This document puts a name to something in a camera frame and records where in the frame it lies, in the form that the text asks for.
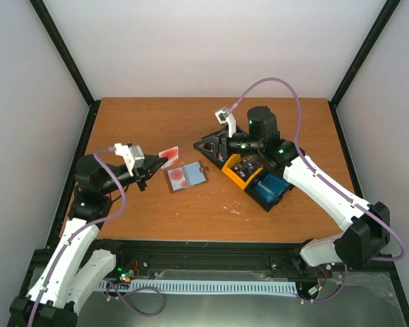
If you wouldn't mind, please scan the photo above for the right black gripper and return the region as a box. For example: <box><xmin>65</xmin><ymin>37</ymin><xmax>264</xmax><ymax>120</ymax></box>
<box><xmin>193</xmin><ymin>128</ymin><xmax>262</xmax><ymax>161</ymax></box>

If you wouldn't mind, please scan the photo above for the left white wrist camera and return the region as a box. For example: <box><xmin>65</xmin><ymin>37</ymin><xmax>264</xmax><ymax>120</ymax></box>
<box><xmin>114</xmin><ymin>143</ymin><xmax>145</xmax><ymax>173</ymax></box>

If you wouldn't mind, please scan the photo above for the right electronics connector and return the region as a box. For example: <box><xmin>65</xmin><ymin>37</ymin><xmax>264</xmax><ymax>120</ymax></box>
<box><xmin>307</xmin><ymin>266</ymin><xmax>329</xmax><ymax>298</ymax></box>

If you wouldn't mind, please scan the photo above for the yellow card bin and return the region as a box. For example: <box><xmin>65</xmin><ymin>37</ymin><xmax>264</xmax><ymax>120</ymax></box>
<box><xmin>221</xmin><ymin>154</ymin><xmax>263</xmax><ymax>191</ymax></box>

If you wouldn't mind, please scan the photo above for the blue card stack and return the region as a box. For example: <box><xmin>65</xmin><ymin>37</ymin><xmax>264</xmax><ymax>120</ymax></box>
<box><xmin>253</xmin><ymin>172</ymin><xmax>292</xmax><ymax>205</ymax></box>

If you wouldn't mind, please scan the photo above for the black aluminium frame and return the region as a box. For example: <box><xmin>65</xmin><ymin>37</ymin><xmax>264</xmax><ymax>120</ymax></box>
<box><xmin>6</xmin><ymin>0</ymin><xmax>409</xmax><ymax>327</ymax></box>

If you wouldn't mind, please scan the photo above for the red white card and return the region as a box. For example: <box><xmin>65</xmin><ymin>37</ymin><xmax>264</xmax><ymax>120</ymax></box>
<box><xmin>158</xmin><ymin>146</ymin><xmax>179</xmax><ymax>169</ymax></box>
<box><xmin>168</xmin><ymin>168</ymin><xmax>188</xmax><ymax>191</ymax></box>

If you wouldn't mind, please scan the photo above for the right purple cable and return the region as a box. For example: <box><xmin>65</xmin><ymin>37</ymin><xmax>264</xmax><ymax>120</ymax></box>
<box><xmin>230</xmin><ymin>77</ymin><xmax>407</xmax><ymax>305</ymax></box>

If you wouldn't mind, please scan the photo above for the brown leather card holder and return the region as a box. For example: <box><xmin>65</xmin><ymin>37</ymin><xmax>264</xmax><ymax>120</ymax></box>
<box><xmin>165</xmin><ymin>161</ymin><xmax>209</xmax><ymax>193</ymax></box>

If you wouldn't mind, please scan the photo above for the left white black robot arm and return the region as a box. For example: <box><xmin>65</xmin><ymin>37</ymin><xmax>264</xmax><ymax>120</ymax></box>
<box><xmin>9</xmin><ymin>146</ymin><xmax>167</xmax><ymax>326</ymax></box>

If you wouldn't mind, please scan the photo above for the left electronics board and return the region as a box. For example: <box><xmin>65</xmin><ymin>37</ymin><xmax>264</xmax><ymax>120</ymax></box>
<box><xmin>117</xmin><ymin>259</ymin><xmax>140</xmax><ymax>283</ymax></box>

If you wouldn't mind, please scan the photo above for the black bin with blue cards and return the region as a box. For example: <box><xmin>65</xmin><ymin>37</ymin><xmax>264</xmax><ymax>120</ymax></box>
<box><xmin>244</xmin><ymin>170</ymin><xmax>294</xmax><ymax>212</ymax></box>

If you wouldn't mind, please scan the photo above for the light blue cable duct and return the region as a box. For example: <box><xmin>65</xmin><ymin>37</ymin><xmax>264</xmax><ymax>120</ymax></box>
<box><xmin>95</xmin><ymin>278</ymin><xmax>299</xmax><ymax>296</ymax></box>

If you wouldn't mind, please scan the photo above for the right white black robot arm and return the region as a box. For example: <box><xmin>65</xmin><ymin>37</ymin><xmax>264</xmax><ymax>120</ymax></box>
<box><xmin>194</xmin><ymin>106</ymin><xmax>390</xmax><ymax>269</ymax></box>

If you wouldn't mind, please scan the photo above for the black bin with red cards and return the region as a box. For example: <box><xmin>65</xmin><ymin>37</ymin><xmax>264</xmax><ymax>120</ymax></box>
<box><xmin>193</xmin><ymin>126</ymin><xmax>252</xmax><ymax>169</ymax></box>

